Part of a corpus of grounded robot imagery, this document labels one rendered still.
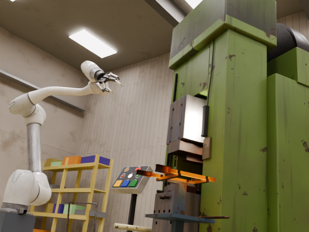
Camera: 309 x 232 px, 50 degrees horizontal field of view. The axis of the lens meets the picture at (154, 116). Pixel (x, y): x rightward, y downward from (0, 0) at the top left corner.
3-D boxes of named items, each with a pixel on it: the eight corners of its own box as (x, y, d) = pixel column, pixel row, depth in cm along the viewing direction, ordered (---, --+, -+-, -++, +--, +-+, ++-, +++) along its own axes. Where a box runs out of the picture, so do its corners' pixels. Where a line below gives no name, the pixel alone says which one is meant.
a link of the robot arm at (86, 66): (97, 62, 228) (105, 76, 237) (87, 55, 238) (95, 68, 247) (85, 72, 225) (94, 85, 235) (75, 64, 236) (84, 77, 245)
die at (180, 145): (179, 149, 276) (180, 138, 279) (167, 153, 293) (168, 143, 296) (220, 159, 292) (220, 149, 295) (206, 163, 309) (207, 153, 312)
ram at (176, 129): (188, 135, 268) (192, 90, 281) (166, 144, 301) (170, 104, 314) (230, 146, 284) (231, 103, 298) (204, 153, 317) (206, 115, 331)
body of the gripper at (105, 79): (106, 76, 230) (113, 81, 224) (96, 83, 228) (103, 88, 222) (101, 68, 225) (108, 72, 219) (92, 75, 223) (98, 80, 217)
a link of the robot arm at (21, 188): (-4, 201, 200) (5, 165, 207) (14, 205, 216) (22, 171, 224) (19, 204, 196) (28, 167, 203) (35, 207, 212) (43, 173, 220)
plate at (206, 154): (208, 157, 255) (209, 136, 261) (202, 159, 263) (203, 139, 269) (210, 158, 256) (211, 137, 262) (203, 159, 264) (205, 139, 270)
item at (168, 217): (172, 217, 193) (173, 213, 193) (144, 217, 227) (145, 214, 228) (214, 223, 204) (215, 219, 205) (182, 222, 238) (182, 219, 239)
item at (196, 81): (207, 88, 288) (210, 41, 304) (182, 102, 323) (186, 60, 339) (246, 101, 305) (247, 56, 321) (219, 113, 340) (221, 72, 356)
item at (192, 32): (224, 23, 277) (227, -32, 297) (168, 68, 362) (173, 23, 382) (277, 47, 300) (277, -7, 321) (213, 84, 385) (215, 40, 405)
